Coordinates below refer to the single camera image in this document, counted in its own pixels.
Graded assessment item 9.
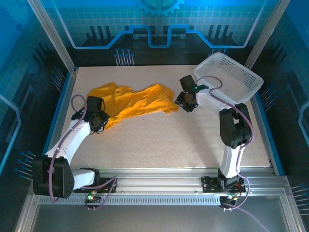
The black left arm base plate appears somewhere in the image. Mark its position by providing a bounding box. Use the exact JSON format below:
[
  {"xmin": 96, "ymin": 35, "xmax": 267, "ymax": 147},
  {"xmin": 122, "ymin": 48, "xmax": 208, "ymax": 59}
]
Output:
[{"xmin": 73, "ymin": 177, "xmax": 118, "ymax": 194}]

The slotted aluminium cable duct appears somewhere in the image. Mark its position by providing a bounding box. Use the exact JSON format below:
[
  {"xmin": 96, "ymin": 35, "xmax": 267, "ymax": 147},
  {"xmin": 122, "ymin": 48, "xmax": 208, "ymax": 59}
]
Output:
[{"xmin": 37, "ymin": 195, "xmax": 224, "ymax": 206}]

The white plastic basket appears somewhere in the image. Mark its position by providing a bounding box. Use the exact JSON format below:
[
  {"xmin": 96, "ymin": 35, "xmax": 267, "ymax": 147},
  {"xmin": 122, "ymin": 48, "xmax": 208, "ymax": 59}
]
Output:
[{"xmin": 193, "ymin": 52, "xmax": 264, "ymax": 109}]

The blue table edge strip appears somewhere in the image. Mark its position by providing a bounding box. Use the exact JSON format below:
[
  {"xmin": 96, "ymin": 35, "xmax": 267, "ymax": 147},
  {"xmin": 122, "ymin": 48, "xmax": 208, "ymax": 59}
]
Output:
[{"xmin": 42, "ymin": 70, "xmax": 73, "ymax": 156}]

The grey metal panel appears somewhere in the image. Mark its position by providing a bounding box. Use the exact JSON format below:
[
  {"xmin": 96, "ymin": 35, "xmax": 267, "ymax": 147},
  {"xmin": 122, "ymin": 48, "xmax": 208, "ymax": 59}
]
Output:
[{"xmin": 28, "ymin": 203, "xmax": 294, "ymax": 232}]

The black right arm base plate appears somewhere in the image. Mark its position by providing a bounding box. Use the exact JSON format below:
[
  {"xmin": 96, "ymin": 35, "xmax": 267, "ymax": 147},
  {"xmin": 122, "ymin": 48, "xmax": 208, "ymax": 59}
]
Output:
[{"xmin": 201, "ymin": 176, "xmax": 247, "ymax": 194}]

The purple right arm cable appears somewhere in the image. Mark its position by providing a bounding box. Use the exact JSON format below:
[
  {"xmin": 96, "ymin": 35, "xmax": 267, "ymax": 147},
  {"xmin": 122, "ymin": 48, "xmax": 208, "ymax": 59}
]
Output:
[{"xmin": 194, "ymin": 75, "xmax": 255, "ymax": 208}]

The aluminium mounting rail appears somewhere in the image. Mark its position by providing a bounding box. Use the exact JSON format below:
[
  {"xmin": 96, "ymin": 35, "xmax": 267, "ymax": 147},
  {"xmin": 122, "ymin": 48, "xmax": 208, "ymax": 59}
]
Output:
[{"xmin": 70, "ymin": 166, "xmax": 288, "ymax": 194}]

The aluminium frame post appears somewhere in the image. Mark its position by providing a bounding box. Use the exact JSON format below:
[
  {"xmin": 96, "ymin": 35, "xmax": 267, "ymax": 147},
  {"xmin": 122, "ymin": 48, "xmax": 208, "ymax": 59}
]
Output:
[
  {"xmin": 27, "ymin": 0, "xmax": 78, "ymax": 73},
  {"xmin": 244, "ymin": 0, "xmax": 291, "ymax": 70}
]

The yellow t-shirt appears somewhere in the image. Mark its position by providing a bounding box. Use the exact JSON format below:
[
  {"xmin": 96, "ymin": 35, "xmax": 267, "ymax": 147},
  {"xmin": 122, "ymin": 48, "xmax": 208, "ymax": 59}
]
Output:
[{"xmin": 87, "ymin": 82, "xmax": 179, "ymax": 130}]

